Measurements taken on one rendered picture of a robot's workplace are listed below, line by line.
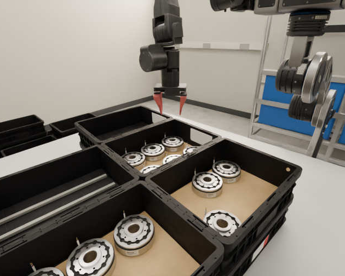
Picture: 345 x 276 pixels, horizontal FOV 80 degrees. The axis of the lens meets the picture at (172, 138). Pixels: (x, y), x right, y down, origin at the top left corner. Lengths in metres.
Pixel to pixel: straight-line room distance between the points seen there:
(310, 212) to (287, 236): 0.17
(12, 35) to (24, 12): 0.33
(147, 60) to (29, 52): 3.03
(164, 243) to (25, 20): 3.33
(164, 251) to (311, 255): 0.46
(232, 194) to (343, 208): 0.47
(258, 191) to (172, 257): 0.36
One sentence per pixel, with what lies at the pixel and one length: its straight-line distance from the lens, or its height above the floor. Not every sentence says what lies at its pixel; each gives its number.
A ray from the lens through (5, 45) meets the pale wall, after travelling 3.50.
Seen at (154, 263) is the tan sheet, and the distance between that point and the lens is 0.57.
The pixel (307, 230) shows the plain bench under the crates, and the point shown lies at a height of 0.70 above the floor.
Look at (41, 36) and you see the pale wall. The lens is 3.61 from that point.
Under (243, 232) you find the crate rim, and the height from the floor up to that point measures 0.93.
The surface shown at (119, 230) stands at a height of 0.86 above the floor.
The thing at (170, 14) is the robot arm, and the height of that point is 1.35.
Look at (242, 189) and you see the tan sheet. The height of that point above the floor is 0.83.
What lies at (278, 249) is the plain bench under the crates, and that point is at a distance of 0.80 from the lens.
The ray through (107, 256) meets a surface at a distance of 0.56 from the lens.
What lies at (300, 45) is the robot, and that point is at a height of 1.26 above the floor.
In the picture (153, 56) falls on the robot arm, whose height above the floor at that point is 1.26.
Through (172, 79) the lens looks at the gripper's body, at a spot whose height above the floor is 1.18.
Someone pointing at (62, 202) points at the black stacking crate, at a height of 0.83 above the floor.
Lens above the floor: 1.31
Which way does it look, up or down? 27 degrees down
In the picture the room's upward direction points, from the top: 1 degrees counter-clockwise
